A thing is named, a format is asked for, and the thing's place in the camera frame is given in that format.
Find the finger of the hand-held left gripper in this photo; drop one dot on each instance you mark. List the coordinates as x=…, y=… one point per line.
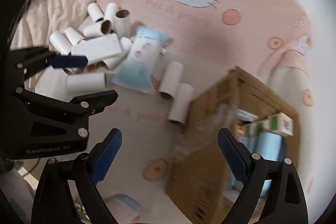
x=68, y=61
x=102, y=96

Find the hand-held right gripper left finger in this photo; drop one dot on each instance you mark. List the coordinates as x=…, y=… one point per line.
x=107, y=158

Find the light blue white object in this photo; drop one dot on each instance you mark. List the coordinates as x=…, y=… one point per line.
x=123, y=204

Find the white cardboard tube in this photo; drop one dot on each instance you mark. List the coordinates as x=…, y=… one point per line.
x=181, y=103
x=170, y=79

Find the green white carton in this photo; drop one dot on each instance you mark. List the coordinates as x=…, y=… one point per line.
x=250, y=130
x=282, y=124
x=265, y=127

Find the brown cardboard box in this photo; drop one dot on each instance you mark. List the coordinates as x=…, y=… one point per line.
x=207, y=187

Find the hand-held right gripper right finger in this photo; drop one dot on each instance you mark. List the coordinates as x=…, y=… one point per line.
x=233, y=158

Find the plain white rectangular carton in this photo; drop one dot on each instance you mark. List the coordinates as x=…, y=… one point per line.
x=97, y=49

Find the pile of white tubes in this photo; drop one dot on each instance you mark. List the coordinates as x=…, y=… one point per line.
x=94, y=12

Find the light blue wipes packet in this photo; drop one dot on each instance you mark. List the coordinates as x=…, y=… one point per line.
x=140, y=61

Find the light blue notebook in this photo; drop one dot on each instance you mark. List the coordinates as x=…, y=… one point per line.
x=265, y=146

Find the pink cartoon printed mat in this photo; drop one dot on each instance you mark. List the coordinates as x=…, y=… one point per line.
x=210, y=37

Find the cream printed blanket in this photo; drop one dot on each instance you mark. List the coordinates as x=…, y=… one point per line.
x=291, y=82

